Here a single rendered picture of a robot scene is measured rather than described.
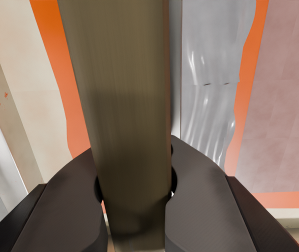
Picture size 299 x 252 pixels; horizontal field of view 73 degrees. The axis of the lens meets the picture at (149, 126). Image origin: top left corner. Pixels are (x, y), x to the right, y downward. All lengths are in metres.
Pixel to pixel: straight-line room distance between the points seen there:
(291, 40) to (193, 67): 0.10
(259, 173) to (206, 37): 0.20
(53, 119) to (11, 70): 0.07
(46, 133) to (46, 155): 0.03
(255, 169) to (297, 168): 0.06
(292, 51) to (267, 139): 0.11
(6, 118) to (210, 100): 0.23
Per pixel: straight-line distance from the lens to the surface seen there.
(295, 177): 0.36
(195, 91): 0.23
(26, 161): 0.30
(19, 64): 0.26
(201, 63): 0.22
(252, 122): 0.28
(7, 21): 0.26
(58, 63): 0.24
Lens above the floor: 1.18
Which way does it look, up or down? 63 degrees down
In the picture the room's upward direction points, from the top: 179 degrees clockwise
